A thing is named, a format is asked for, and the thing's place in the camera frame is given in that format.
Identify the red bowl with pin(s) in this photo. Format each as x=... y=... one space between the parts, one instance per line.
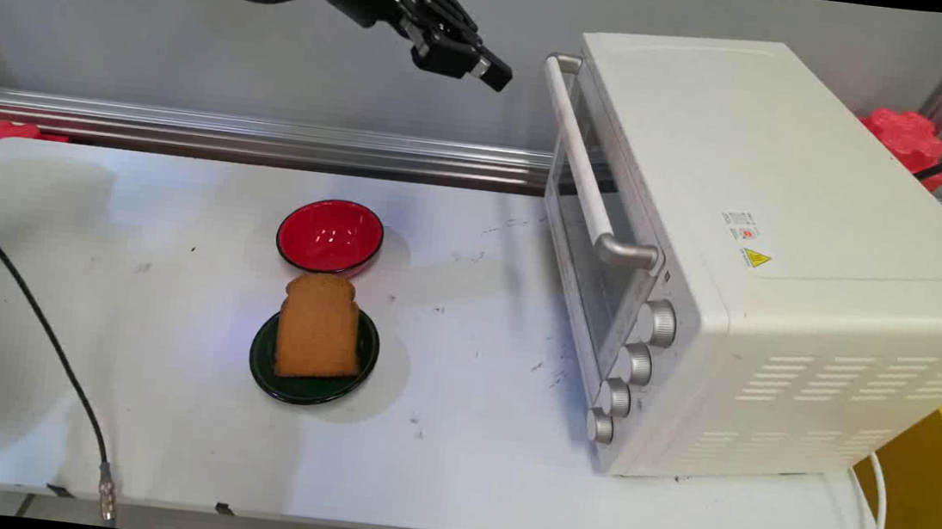
x=329 y=235

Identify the brown toast slice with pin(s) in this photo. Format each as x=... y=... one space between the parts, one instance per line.
x=318 y=328

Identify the silver oven knob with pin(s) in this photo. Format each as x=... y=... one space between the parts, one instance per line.
x=636 y=363
x=657 y=323
x=600 y=426
x=615 y=397

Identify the dark green plate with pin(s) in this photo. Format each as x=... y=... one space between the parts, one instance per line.
x=312 y=390

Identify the white toaster oven body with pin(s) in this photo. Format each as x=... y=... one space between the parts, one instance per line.
x=784 y=243

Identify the red plastic object right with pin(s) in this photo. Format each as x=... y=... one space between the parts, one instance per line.
x=902 y=137

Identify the black table edge clip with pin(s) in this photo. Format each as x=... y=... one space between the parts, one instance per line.
x=224 y=509
x=57 y=490

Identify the aluminium profile rail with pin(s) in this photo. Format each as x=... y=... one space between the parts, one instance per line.
x=190 y=130

